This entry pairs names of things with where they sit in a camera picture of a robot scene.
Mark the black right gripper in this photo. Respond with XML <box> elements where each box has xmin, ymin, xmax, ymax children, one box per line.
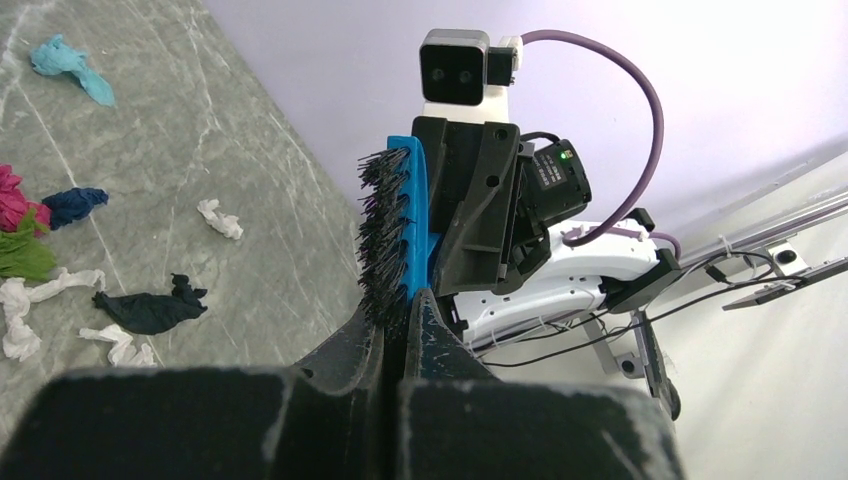
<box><xmin>412</xmin><ymin>116</ymin><xmax>592</xmax><ymax>297</ymax></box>

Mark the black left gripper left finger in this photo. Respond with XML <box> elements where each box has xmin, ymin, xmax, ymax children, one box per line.
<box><xmin>1</xmin><ymin>312</ymin><xmax>398</xmax><ymax>479</ymax></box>

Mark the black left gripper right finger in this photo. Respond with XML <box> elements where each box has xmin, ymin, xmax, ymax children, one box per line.
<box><xmin>396</xmin><ymin>289</ymin><xmax>685</xmax><ymax>479</ymax></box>

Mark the blue brush with black bristles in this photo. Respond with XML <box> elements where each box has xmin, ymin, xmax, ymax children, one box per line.
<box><xmin>357</xmin><ymin>136</ymin><xmax>440</xmax><ymax>332</ymax></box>

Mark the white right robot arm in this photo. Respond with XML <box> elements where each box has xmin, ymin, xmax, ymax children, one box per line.
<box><xmin>411</xmin><ymin>116</ymin><xmax>682</xmax><ymax>350</ymax></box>

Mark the black paper scrap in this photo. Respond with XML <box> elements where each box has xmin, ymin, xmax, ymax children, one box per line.
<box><xmin>92</xmin><ymin>273</ymin><xmax>208</xmax><ymax>335</ymax></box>

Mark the small white paper scrap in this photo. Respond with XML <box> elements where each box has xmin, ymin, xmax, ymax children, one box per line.
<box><xmin>196</xmin><ymin>199</ymin><xmax>244</xmax><ymax>240</ymax></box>

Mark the navy paper scrap right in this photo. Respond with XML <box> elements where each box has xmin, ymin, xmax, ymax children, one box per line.
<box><xmin>41</xmin><ymin>187</ymin><xmax>109</xmax><ymax>231</ymax></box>

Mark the green paper scrap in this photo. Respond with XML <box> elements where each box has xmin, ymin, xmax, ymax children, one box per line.
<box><xmin>1</xmin><ymin>208</ymin><xmax>57</xmax><ymax>282</ymax></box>

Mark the magenta paper scrap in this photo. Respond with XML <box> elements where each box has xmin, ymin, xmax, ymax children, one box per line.
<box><xmin>1</xmin><ymin>164</ymin><xmax>51</xmax><ymax>236</ymax></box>

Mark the cyan paper scrap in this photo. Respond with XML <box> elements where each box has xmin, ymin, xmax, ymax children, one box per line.
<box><xmin>29</xmin><ymin>34</ymin><xmax>116</xmax><ymax>107</ymax></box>

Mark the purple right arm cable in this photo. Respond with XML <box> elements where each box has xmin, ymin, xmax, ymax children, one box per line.
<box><xmin>519</xmin><ymin>29</ymin><xmax>684</xmax><ymax>261</ymax></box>

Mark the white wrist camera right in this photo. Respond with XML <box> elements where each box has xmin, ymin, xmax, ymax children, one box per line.
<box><xmin>419</xmin><ymin>29</ymin><xmax>524</xmax><ymax>124</ymax></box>

